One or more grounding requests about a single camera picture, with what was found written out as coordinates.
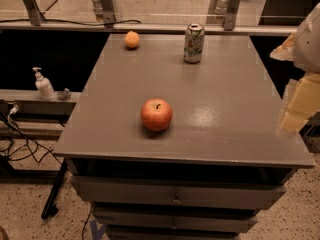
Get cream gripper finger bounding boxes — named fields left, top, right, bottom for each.
left=276, top=73, right=320, bottom=136

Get green white 7up can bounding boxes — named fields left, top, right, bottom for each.
left=184, top=23, right=205, bottom=63

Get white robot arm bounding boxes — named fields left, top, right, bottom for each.
left=270, top=3, right=320, bottom=135

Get red apple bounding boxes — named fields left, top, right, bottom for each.
left=140, top=98, right=173, bottom=132

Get grey drawer cabinet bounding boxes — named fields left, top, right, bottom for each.
left=55, top=34, right=313, bottom=240

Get orange fruit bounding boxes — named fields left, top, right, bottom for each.
left=125, top=31, right=140, bottom=49

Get small grey metal object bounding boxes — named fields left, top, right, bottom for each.
left=58, top=88, right=71, bottom=100

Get white soap pump bottle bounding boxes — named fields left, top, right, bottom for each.
left=32, top=67, right=56, bottom=101

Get black metal leg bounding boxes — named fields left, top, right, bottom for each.
left=41, top=161, right=68, bottom=220

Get grey metal bracket right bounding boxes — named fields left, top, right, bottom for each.
left=224, top=0, right=240, bottom=31

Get grey metal bracket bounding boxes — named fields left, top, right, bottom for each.
left=22, top=0, right=45, bottom=26
left=100, top=0, right=115, bottom=25
left=224, top=0, right=240, bottom=31

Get grey metal bracket middle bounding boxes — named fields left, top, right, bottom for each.
left=100, top=0, right=115, bottom=25

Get black cable on ledge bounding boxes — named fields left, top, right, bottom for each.
left=0, top=17, right=142, bottom=28

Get grey metal bracket left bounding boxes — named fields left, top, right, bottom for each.
left=22, top=0, right=45, bottom=26

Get black floor cables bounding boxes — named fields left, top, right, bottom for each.
left=0, top=103, right=64, bottom=167

